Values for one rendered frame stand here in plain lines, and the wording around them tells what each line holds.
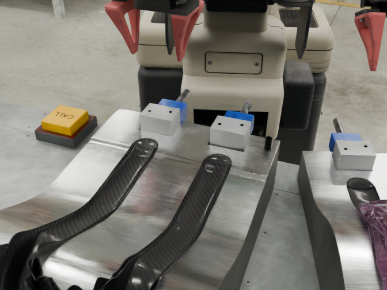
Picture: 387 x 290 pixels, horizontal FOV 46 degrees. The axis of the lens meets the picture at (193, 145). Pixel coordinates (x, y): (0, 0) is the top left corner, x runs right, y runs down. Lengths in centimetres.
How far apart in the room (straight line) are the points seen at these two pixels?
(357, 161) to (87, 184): 38
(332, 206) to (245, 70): 46
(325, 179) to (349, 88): 213
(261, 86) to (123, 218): 54
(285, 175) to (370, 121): 177
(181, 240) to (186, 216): 4
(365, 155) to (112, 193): 35
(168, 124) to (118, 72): 220
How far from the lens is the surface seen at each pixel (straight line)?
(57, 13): 378
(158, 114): 66
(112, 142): 66
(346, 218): 57
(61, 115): 84
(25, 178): 77
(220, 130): 63
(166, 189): 58
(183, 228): 54
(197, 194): 58
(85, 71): 289
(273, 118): 102
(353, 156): 68
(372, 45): 65
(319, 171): 68
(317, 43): 126
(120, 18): 61
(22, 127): 90
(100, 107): 250
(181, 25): 57
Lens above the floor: 127
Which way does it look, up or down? 36 degrees down
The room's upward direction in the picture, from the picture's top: straight up
